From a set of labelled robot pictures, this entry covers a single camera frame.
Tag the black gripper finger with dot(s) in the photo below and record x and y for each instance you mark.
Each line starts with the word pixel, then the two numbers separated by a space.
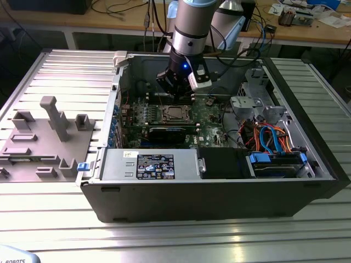
pixel 186 87
pixel 167 80

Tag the metal locking lever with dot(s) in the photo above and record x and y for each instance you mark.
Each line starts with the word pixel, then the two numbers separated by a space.
pixel 160 100

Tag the silver CPU chip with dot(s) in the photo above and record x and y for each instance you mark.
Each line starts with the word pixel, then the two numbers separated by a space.
pixel 176 112

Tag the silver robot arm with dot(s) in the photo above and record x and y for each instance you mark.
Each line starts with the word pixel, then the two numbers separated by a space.
pixel 192 24

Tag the copper CPU cooler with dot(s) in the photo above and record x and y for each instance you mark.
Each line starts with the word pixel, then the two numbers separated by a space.
pixel 286 17

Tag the coin cell battery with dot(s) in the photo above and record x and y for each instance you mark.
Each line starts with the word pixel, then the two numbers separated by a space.
pixel 209 102

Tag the green motherboard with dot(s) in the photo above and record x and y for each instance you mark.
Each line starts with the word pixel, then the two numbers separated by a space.
pixel 204 116

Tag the black graphics card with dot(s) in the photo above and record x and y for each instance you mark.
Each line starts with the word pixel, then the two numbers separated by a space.
pixel 167 136

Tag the white case latch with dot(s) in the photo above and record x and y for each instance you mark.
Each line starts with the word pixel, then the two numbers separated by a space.
pixel 119 59

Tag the silver drive cage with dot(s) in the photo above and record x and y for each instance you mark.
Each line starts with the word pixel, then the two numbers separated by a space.
pixel 241 103

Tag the wooden workbench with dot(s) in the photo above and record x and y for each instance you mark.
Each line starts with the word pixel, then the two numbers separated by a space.
pixel 109 23

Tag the tall black box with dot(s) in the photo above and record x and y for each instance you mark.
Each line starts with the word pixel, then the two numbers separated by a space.
pixel 249 16

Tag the grey power supply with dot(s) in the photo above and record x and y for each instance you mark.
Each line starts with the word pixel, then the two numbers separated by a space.
pixel 115 164

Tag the small black object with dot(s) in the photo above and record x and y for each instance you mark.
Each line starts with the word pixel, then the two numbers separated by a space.
pixel 271 28

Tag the black PC case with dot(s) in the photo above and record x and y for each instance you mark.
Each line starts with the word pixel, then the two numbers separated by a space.
pixel 192 202

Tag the hard disk in blue carrier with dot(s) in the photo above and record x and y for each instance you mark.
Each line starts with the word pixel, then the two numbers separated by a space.
pixel 274 170

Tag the blue case tab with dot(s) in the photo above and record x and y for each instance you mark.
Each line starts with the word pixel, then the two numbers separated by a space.
pixel 83 167

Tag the small electronic module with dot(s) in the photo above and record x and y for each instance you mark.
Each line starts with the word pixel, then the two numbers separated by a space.
pixel 304 17

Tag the wide black box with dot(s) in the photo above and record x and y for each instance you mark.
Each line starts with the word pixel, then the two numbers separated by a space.
pixel 46 5

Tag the grey parts rack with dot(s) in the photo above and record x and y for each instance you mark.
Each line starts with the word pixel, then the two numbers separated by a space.
pixel 41 149

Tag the blue box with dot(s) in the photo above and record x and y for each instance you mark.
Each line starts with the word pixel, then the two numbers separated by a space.
pixel 323 2

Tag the white paper sheets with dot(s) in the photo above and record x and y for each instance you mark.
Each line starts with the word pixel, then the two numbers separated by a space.
pixel 333 22

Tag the green RAM stick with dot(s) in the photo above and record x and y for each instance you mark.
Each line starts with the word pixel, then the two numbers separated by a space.
pixel 24 159

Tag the pale blue teach pendant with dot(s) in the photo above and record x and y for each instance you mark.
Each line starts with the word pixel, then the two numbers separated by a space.
pixel 16 254

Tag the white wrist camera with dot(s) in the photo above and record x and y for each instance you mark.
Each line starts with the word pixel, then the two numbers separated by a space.
pixel 200 78

